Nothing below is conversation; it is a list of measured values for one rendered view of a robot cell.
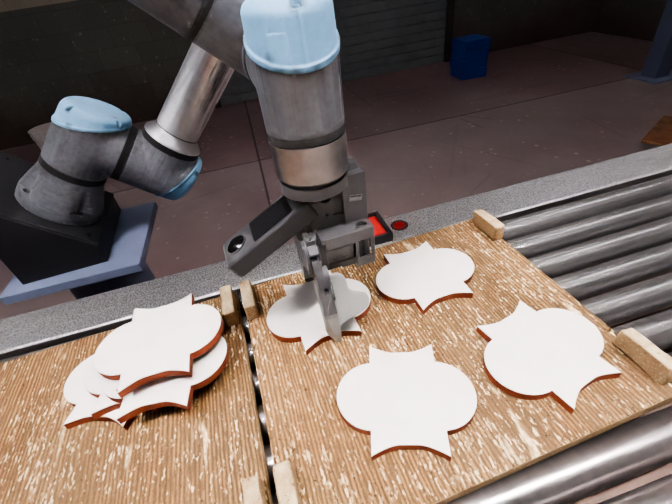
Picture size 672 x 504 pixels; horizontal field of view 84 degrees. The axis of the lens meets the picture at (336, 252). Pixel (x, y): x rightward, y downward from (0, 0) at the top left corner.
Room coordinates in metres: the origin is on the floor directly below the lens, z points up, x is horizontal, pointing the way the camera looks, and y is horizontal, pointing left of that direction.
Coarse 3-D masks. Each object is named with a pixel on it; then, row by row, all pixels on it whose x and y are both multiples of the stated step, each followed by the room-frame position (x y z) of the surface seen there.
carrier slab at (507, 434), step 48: (432, 240) 0.47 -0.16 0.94; (480, 240) 0.45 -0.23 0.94; (480, 288) 0.35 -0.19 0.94; (528, 288) 0.34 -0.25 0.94; (384, 336) 0.29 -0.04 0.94; (432, 336) 0.28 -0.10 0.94; (480, 336) 0.27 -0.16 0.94; (288, 384) 0.25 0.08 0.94; (336, 384) 0.24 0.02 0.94; (480, 384) 0.21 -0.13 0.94; (624, 384) 0.19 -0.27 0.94; (288, 432) 0.19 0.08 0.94; (336, 432) 0.18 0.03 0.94; (480, 432) 0.16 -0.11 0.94; (528, 432) 0.15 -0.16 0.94; (576, 432) 0.15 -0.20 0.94; (336, 480) 0.14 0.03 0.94; (384, 480) 0.13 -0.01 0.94; (432, 480) 0.13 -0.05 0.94; (480, 480) 0.12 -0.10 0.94
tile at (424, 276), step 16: (384, 256) 0.44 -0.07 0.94; (400, 256) 0.43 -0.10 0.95; (416, 256) 0.42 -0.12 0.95; (432, 256) 0.42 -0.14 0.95; (448, 256) 0.41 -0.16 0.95; (464, 256) 0.40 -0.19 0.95; (384, 272) 0.40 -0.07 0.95; (400, 272) 0.39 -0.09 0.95; (416, 272) 0.39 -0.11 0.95; (432, 272) 0.38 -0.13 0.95; (448, 272) 0.38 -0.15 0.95; (464, 272) 0.37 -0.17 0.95; (384, 288) 0.37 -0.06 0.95; (400, 288) 0.36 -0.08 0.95; (416, 288) 0.36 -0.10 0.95; (432, 288) 0.35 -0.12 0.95; (448, 288) 0.35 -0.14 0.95; (464, 288) 0.34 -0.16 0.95; (416, 304) 0.33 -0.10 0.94; (432, 304) 0.33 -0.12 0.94
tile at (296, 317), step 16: (288, 288) 0.39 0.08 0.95; (304, 288) 0.39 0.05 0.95; (352, 288) 0.37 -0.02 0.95; (288, 304) 0.36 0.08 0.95; (304, 304) 0.36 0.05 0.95; (272, 320) 0.34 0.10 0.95; (288, 320) 0.33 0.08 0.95; (304, 320) 0.33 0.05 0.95; (320, 320) 0.33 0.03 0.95; (352, 320) 0.32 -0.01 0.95; (288, 336) 0.31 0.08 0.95; (304, 336) 0.30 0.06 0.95; (320, 336) 0.30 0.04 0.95
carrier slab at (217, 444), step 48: (96, 336) 0.37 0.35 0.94; (240, 336) 0.33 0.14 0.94; (0, 384) 0.31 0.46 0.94; (48, 384) 0.30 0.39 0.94; (240, 384) 0.26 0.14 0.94; (0, 432) 0.24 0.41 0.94; (48, 432) 0.23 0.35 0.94; (96, 432) 0.22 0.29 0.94; (144, 432) 0.22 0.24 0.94; (192, 432) 0.21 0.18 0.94; (240, 432) 0.20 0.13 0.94; (0, 480) 0.19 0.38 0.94; (48, 480) 0.18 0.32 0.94; (96, 480) 0.17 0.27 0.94; (144, 480) 0.17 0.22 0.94; (192, 480) 0.16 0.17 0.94; (240, 480) 0.15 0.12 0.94
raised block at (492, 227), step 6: (480, 210) 0.49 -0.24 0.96; (474, 216) 0.49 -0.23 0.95; (480, 216) 0.48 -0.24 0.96; (486, 216) 0.47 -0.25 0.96; (492, 216) 0.47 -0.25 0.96; (474, 222) 0.49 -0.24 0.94; (480, 222) 0.48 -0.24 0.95; (486, 222) 0.46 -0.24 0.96; (492, 222) 0.46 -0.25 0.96; (498, 222) 0.45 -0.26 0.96; (480, 228) 0.47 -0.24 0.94; (486, 228) 0.46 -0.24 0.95; (492, 228) 0.45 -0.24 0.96; (498, 228) 0.44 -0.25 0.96; (486, 234) 0.46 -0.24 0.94; (492, 234) 0.45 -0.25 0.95; (498, 234) 0.44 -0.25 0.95
